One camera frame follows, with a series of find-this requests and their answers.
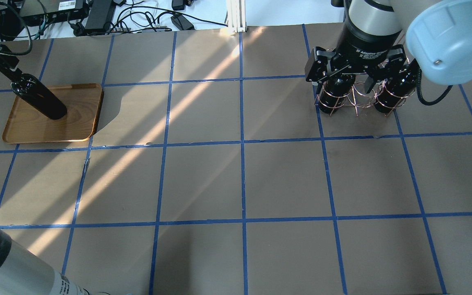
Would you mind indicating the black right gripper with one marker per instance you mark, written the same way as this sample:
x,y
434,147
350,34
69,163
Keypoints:
x,y
366,46

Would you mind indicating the dark wine bottle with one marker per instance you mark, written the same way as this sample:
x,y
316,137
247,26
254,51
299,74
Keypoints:
x,y
36,94
334,91

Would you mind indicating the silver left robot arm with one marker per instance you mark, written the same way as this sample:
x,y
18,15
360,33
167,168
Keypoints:
x,y
21,272

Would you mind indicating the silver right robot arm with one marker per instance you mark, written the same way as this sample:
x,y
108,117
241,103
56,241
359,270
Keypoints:
x,y
438,34

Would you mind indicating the dark wine bottle in rack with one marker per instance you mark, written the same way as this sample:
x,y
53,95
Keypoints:
x,y
334,91

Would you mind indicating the wooden tray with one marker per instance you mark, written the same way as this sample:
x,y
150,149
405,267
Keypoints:
x,y
70,114

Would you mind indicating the black power adapter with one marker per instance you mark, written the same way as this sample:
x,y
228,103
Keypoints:
x,y
100,16

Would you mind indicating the copper wire bottle rack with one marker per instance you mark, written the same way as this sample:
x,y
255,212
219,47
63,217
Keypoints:
x,y
358,100

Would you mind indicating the aluminium frame post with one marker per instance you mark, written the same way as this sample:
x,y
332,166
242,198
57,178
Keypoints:
x,y
236,16

